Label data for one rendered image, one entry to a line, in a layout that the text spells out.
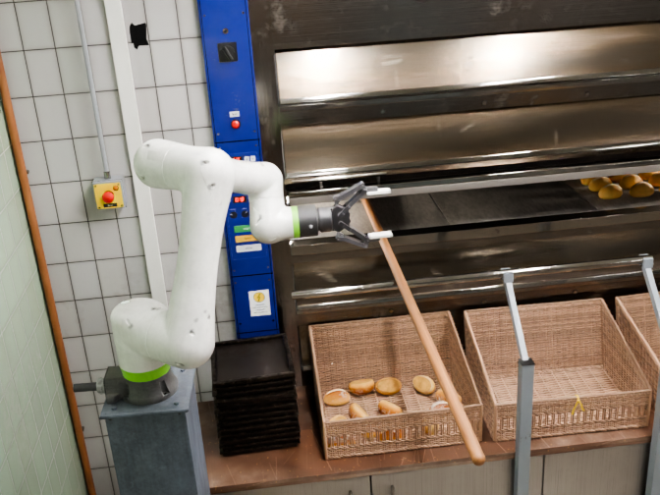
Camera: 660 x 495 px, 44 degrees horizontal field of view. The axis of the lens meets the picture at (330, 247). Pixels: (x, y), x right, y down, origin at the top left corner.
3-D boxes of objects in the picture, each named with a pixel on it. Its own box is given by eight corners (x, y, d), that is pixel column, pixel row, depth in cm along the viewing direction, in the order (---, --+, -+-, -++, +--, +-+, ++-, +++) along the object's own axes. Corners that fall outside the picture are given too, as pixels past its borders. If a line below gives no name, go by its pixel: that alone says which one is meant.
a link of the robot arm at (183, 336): (185, 379, 187) (215, 147, 182) (136, 361, 196) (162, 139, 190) (222, 371, 198) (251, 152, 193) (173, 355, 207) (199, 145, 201)
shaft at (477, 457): (486, 467, 179) (486, 456, 178) (473, 468, 179) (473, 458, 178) (368, 201, 336) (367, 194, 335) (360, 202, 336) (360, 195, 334)
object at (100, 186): (99, 203, 284) (94, 176, 280) (128, 201, 285) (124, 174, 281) (95, 211, 277) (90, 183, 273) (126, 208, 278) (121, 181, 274)
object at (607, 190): (547, 157, 376) (548, 146, 374) (647, 148, 380) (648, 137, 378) (602, 201, 321) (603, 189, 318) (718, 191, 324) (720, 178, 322)
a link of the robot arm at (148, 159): (156, 190, 192) (164, 138, 191) (119, 183, 199) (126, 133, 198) (207, 195, 207) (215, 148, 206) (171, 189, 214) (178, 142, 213)
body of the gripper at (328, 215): (315, 201, 238) (347, 198, 238) (317, 228, 241) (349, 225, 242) (317, 210, 231) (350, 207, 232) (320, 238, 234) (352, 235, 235)
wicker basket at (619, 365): (461, 369, 326) (461, 308, 315) (598, 357, 328) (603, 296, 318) (492, 444, 281) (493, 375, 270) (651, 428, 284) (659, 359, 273)
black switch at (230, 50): (219, 62, 267) (215, 28, 263) (238, 61, 267) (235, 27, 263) (219, 64, 263) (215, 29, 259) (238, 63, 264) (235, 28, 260)
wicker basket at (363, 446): (310, 385, 322) (305, 323, 311) (450, 369, 326) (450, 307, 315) (323, 462, 278) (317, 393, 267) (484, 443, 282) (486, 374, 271)
